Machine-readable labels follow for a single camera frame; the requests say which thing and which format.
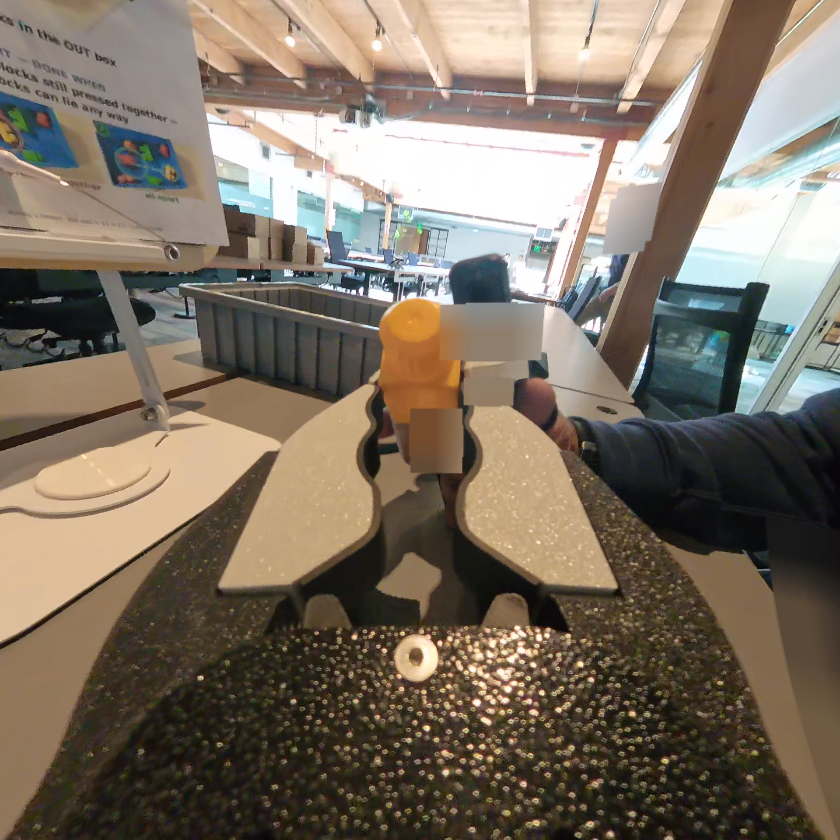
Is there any black wristwatch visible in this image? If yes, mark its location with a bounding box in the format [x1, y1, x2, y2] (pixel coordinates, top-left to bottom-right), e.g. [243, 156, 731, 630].
[572, 416, 599, 472]

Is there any black office chair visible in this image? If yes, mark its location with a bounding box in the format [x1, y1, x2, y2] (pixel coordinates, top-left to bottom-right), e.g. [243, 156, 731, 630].
[0, 268, 157, 357]

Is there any yellow one-stud building block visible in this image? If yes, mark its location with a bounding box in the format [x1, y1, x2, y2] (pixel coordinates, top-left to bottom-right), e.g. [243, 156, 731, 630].
[379, 298, 463, 429]

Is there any stack of cardboard boxes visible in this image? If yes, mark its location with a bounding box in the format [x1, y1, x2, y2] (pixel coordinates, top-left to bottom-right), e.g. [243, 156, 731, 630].
[218, 205, 327, 265]

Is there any person's right forearm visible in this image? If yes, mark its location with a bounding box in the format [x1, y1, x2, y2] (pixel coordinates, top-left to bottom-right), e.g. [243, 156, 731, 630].
[577, 387, 840, 553]

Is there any wooden post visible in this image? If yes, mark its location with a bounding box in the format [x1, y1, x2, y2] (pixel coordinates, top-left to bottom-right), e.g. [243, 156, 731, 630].
[596, 0, 798, 389]

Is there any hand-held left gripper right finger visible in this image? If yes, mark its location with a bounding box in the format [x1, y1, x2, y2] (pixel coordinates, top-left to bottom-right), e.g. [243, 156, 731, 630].
[457, 400, 619, 595]

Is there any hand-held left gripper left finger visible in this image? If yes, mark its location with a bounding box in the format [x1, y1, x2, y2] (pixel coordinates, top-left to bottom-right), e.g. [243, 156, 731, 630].
[217, 384, 383, 595]

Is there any printed instruction sheet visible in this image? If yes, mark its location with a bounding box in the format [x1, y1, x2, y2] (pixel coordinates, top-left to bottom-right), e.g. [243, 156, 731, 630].
[0, 0, 229, 247]

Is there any person's right hand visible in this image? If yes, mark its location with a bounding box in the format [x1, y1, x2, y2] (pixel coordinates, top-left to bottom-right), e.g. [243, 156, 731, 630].
[438, 377, 581, 532]

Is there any white sign stand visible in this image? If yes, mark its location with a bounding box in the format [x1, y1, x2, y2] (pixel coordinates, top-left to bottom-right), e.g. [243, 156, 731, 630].
[0, 147, 283, 647]

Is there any black mesh chair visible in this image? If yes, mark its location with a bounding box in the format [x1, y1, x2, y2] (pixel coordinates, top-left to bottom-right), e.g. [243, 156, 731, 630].
[632, 277, 770, 422]

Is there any grey plastic bin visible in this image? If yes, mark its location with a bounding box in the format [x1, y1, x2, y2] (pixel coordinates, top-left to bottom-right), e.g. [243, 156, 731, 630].
[178, 282, 395, 399]

